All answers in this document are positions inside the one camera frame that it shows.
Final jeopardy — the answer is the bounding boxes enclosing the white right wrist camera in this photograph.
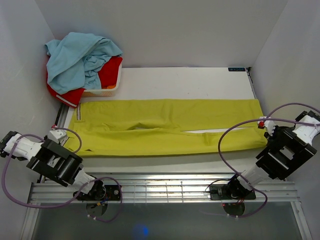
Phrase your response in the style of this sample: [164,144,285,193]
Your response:
[257,116,276,137]

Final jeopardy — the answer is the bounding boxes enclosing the blue logo sticker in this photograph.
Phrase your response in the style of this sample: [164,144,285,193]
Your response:
[228,67,246,72]

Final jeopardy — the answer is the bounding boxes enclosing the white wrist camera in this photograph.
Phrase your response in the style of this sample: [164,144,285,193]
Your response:
[47,125,68,144]
[257,116,276,137]

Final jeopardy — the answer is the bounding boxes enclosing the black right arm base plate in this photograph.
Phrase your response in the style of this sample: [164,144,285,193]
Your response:
[205,184,256,200]

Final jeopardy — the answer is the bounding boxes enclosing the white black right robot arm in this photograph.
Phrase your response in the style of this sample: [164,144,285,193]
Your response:
[221,111,320,199]

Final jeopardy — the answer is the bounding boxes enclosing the yellow-green trousers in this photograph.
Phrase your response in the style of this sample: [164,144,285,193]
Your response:
[64,99,267,157]

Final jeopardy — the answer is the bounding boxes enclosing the aluminium table frame rails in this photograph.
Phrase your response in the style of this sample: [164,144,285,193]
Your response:
[20,66,313,240]

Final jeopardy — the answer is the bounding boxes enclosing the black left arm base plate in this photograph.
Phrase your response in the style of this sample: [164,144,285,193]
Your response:
[76,185,121,202]

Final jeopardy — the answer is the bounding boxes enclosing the white wire grid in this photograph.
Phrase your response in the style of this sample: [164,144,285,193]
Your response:
[123,182,210,204]

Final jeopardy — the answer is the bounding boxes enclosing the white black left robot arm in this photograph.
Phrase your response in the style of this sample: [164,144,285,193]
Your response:
[0,129,107,201]

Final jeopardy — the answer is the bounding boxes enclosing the white plastic laundry basket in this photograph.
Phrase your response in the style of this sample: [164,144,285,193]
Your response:
[81,64,122,98]

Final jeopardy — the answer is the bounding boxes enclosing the light blue garment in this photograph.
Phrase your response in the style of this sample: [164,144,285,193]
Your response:
[45,32,123,95]

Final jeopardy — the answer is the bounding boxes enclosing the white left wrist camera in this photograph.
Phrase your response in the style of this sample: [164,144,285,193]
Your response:
[47,125,68,144]

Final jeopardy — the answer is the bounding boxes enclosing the red garment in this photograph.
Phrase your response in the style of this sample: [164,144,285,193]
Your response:
[46,56,123,108]

